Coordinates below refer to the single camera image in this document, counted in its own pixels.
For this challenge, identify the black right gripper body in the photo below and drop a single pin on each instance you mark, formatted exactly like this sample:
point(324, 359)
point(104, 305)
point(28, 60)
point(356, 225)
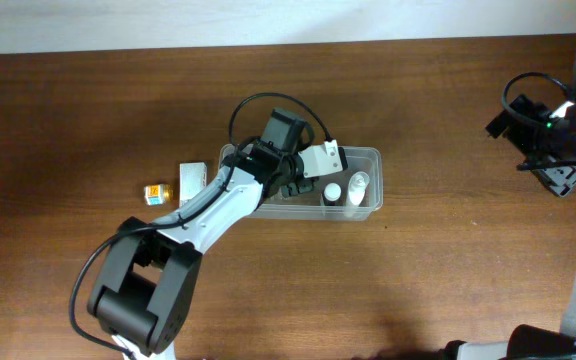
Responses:
point(548, 155)

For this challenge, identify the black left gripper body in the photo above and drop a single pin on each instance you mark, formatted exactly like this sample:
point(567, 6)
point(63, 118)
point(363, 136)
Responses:
point(297, 180)

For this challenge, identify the dark bottle white cap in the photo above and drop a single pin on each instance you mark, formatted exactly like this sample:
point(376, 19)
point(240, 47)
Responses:
point(331, 194)

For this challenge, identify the white spray bottle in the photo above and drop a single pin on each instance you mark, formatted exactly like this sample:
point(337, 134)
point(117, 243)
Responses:
point(355, 194)

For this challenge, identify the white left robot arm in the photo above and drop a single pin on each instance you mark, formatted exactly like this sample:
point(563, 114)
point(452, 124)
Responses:
point(143, 291)

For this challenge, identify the clear plastic container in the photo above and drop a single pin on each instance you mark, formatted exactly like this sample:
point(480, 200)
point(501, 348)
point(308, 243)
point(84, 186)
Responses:
point(309, 206)

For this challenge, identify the white green medicine box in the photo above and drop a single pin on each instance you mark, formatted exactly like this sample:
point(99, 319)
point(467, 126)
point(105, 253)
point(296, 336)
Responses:
point(192, 180)

